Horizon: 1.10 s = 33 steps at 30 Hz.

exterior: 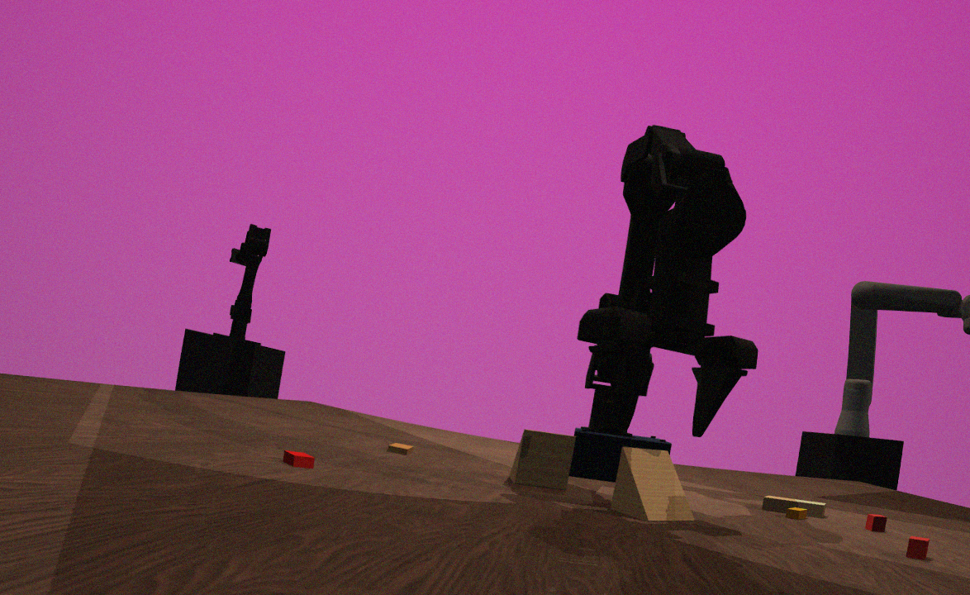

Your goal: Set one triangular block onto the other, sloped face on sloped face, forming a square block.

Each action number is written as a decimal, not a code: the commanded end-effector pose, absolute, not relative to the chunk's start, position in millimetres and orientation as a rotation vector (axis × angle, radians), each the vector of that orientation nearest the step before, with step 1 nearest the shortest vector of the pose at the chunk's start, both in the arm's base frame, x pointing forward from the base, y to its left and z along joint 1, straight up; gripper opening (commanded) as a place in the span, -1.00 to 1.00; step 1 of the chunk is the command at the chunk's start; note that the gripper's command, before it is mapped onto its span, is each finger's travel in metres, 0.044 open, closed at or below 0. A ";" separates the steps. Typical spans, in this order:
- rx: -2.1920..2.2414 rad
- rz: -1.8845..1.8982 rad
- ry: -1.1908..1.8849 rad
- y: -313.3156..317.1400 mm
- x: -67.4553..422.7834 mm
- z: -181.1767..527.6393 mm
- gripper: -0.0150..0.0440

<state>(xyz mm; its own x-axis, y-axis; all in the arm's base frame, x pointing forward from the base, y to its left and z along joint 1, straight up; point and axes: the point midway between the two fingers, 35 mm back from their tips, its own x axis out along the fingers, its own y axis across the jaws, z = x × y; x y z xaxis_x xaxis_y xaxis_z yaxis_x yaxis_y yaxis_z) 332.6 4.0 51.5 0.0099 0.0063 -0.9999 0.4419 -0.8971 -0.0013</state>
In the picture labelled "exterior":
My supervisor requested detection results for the orange rectangular block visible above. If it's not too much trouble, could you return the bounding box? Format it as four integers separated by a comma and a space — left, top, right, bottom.
388, 443, 414, 455

